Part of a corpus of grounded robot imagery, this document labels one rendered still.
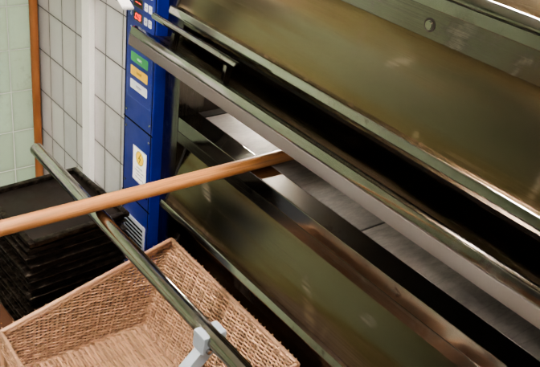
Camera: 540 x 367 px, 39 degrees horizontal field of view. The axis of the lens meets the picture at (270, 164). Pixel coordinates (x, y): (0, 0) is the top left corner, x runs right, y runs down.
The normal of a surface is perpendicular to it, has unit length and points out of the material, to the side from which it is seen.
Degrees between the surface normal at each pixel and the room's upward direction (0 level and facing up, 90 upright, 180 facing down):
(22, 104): 90
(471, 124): 70
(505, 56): 90
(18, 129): 90
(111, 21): 90
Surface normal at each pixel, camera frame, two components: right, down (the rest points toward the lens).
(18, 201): 0.11, -0.88
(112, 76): -0.79, 0.21
